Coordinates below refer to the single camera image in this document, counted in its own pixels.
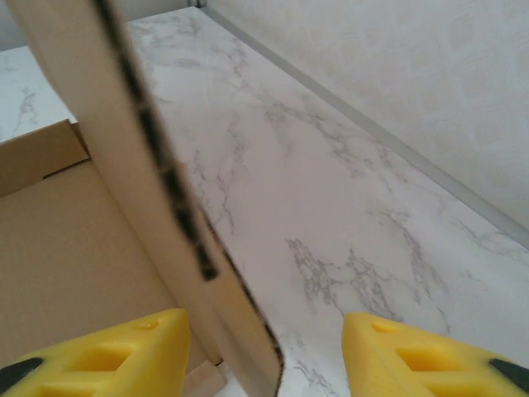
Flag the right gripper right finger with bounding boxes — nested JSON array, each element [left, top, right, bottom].
[[344, 312, 529, 397]]

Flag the right aluminium side rail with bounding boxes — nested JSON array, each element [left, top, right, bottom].
[[197, 0, 529, 252]]

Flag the brown cardboard box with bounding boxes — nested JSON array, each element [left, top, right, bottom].
[[0, 0, 287, 397]]

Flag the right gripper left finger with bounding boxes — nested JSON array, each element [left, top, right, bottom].
[[0, 308, 192, 397]]

